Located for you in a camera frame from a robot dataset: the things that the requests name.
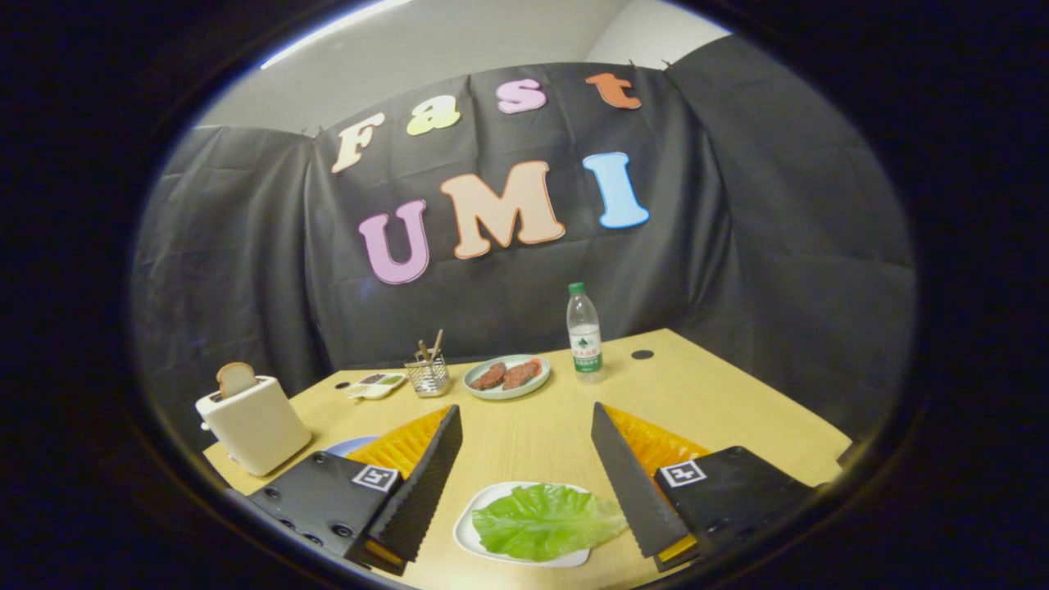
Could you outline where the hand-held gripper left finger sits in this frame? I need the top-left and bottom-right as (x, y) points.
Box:
(246, 403), (464, 577)

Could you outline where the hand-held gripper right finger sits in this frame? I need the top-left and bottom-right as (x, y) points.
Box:
(590, 402), (816, 573)

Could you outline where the green lettuce leaf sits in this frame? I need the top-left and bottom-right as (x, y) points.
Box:
(472, 483), (629, 563)

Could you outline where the toasted bread slice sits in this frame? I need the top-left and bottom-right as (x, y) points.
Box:
(216, 362), (260, 400)

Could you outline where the white rounded square plate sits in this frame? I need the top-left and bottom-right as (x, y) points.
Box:
(453, 481), (593, 569)

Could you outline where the light blue round plate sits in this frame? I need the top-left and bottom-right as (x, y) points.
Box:
(324, 435), (382, 458)

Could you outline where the white divided sauce dish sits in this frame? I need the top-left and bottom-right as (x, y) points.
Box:
(345, 372), (408, 401)

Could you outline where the pale green round plate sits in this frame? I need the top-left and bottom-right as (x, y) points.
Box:
(463, 354), (552, 401)

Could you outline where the clear plastic water bottle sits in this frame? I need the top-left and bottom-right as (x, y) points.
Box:
(566, 283), (605, 385)

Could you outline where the white toaster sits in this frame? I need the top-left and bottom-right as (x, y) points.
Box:
(195, 375), (313, 478)

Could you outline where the wire mesh utensil holder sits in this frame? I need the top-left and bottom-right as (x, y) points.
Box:
(405, 354), (451, 398)

